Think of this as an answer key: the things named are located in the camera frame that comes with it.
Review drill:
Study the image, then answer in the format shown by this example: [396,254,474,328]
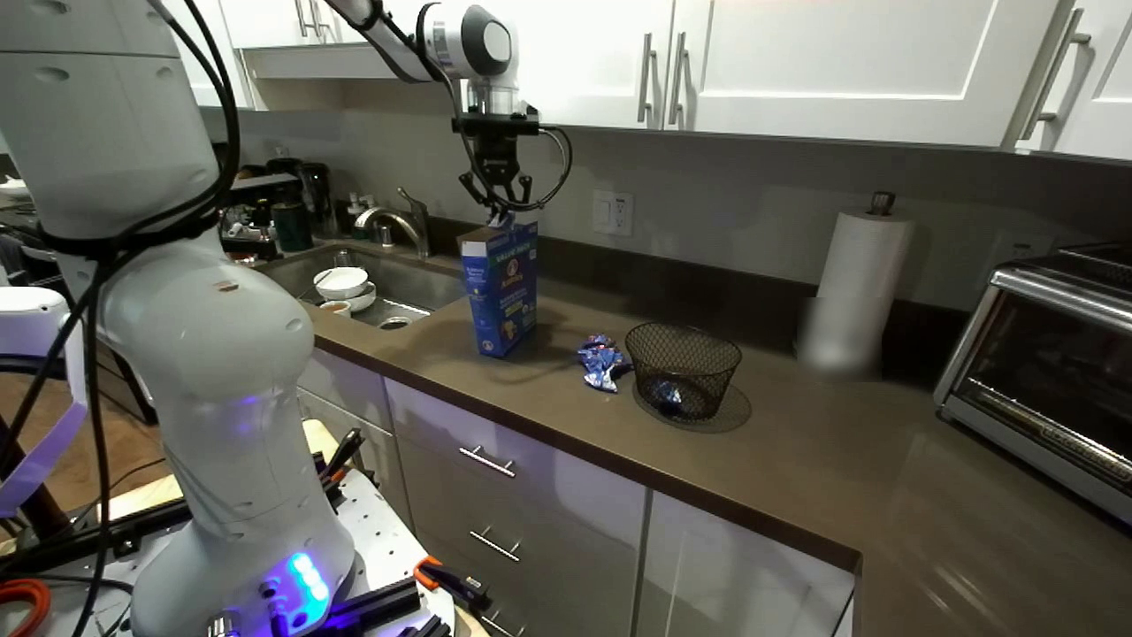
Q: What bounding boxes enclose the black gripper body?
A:
[448,105,549,184]

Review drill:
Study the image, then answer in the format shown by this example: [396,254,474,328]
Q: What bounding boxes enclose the blue Annie's cardboard box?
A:
[454,208,546,365]

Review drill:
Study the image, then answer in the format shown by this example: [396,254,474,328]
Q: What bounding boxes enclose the chrome sink faucet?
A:
[349,201,429,254]

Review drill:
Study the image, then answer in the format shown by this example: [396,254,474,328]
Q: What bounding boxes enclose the stainless steel sink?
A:
[249,238,472,337]

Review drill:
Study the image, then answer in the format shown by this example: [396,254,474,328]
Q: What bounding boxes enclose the black coffee maker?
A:
[251,159,336,257]

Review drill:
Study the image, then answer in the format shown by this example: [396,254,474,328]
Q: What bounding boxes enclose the blue crumpled snack packet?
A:
[646,375,691,414]
[570,328,631,372]
[580,360,625,398]

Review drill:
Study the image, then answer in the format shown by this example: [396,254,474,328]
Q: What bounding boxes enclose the black marker pens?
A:
[316,423,373,488]

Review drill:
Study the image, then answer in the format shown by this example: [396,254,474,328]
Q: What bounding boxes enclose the paper towel roll on holder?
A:
[797,186,921,379]

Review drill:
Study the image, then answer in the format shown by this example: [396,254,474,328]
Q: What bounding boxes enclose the orange black hand tool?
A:
[412,552,495,620]

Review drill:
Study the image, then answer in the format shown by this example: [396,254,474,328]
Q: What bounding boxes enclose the white rounded device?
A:
[0,282,75,365]

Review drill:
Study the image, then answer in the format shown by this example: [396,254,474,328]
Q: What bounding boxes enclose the silver toaster oven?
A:
[932,245,1132,531]

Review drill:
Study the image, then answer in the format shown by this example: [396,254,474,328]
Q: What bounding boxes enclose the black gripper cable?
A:
[534,125,580,211]

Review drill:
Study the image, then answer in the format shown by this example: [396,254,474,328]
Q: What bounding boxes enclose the white wall outlet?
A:
[591,186,638,238]

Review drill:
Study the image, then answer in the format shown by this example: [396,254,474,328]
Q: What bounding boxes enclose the silver cabinet handle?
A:
[632,27,663,131]
[665,27,702,134]
[1011,4,1097,155]

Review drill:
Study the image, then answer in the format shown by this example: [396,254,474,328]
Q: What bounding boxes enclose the black wire mesh bowl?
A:
[622,319,748,423]

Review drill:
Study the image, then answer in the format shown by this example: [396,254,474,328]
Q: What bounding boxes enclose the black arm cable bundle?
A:
[0,0,249,637]

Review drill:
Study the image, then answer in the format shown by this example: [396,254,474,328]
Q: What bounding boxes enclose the silver drawer handle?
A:
[465,525,526,567]
[454,442,521,484]

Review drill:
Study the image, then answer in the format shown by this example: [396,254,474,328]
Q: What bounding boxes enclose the purple strap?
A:
[0,398,93,525]

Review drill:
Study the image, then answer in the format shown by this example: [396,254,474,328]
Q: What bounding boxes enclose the orange cable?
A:
[0,573,58,637]

